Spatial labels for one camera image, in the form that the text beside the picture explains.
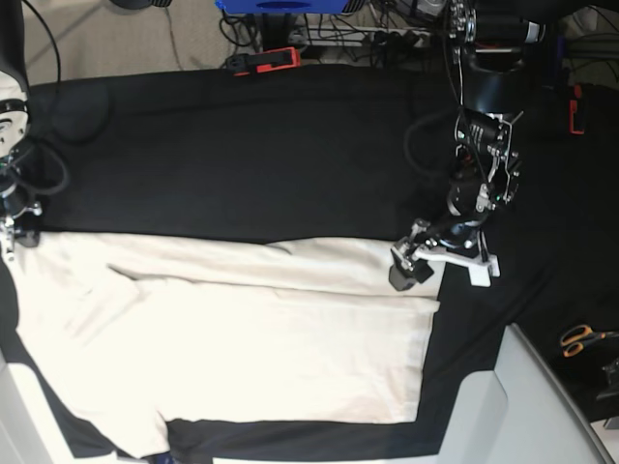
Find black table cloth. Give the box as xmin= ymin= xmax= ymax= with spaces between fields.
xmin=0 ymin=67 xmax=619 ymax=459

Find blue plastic box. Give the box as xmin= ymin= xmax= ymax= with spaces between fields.
xmin=215 ymin=0 xmax=348 ymax=15

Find orange black clamp right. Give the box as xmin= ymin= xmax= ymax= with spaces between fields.
xmin=569 ymin=84 xmax=586 ymax=135

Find white cotton T-shirt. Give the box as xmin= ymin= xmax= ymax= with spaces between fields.
xmin=7 ymin=232 xmax=445 ymax=461

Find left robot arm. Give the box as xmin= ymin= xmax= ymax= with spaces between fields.
xmin=389 ymin=1 xmax=545 ymax=291

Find orange handled scissors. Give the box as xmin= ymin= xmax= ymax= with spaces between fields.
xmin=559 ymin=324 xmax=618 ymax=358

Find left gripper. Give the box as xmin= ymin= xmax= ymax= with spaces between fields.
xmin=389 ymin=217 xmax=501 ymax=291

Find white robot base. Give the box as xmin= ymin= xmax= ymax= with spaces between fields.
xmin=1 ymin=361 xmax=119 ymax=464
xmin=207 ymin=320 xmax=611 ymax=463

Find black device at edge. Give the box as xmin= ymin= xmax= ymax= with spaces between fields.
xmin=596 ymin=358 xmax=619 ymax=401

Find orange black clamp top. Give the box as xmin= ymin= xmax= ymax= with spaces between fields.
xmin=223 ymin=46 xmax=301 ymax=76

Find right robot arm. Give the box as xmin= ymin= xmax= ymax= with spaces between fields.
xmin=1 ymin=1 xmax=71 ymax=262

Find orange black clamp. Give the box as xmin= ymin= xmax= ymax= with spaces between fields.
xmin=223 ymin=46 xmax=301 ymax=76
xmin=569 ymin=84 xmax=586 ymax=135

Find white power strip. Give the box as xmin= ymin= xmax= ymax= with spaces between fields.
xmin=288 ymin=24 xmax=432 ymax=47

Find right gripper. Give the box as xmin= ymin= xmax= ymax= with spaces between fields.
xmin=1 ymin=202 xmax=43 ymax=263

